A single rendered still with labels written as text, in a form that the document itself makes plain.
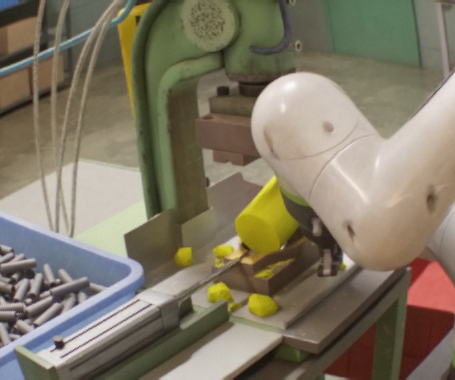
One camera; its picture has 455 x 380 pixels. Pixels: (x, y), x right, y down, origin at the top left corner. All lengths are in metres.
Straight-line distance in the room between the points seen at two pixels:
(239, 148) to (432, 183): 0.35
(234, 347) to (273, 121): 0.30
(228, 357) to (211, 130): 0.28
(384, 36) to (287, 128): 6.25
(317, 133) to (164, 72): 0.42
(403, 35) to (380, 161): 6.19
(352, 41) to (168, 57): 6.11
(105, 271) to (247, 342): 0.26
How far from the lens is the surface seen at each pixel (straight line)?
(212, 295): 1.05
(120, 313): 0.92
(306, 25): 7.48
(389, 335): 1.24
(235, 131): 0.99
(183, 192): 1.17
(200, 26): 1.02
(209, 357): 0.94
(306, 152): 0.76
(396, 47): 6.97
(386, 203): 0.71
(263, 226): 1.06
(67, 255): 1.18
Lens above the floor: 1.51
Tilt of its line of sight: 21 degrees down
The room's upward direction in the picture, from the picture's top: 6 degrees counter-clockwise
